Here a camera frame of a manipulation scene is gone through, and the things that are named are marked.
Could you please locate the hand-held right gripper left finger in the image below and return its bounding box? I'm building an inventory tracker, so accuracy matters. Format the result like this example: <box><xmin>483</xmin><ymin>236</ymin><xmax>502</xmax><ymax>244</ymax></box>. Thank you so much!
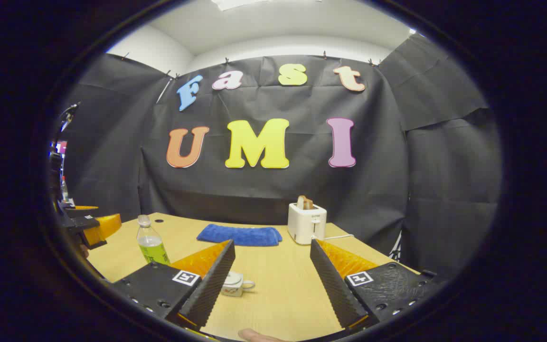
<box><xmin>111</xmin><ymin>239</ymin><xmax>236</xmax><ymax>333</ymax></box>

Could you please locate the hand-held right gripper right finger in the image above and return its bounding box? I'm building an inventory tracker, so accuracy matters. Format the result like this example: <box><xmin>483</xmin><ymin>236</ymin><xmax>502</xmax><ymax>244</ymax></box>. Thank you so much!
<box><xmin>309</xmin><ymin>238</ymin><xmax>438</xmax><ymax>331</ymax></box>

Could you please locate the white floral teacup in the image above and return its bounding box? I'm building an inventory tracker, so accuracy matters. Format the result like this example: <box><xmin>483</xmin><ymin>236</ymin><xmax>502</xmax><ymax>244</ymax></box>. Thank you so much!
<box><xmin>221</xmin><ymin>272</ymin><xmax>256</xmax><ymax>298</ymax></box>

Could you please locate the green label water bottle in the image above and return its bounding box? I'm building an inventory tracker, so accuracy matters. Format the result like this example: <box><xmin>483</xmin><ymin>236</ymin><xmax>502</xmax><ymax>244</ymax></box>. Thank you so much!
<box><xmin>136</xmin><ymin>215</ymin><xmax>171</xmax><ymax>266</ymax></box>

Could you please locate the blue folded towel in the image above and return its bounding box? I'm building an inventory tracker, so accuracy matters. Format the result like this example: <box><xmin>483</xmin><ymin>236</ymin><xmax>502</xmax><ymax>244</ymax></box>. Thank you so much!
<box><xmin>197</xmin><ymin>224</ymin><xmax>283</xmax><ymax>247</ymax></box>

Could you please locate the white toaster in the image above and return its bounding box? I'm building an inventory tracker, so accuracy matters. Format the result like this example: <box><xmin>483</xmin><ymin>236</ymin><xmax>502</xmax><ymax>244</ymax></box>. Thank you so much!
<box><xmin>287</xmin><ymin>202</ymin><xmax>328</xmax><ymax>246</ymax></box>

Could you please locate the black backdrop cloth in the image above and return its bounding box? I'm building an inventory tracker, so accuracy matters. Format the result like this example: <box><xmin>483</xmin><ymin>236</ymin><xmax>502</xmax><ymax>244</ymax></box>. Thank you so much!
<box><xmin>60</xmin><ymin>32</ymin><xmax>503</xmax><ymax>282</ymax></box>

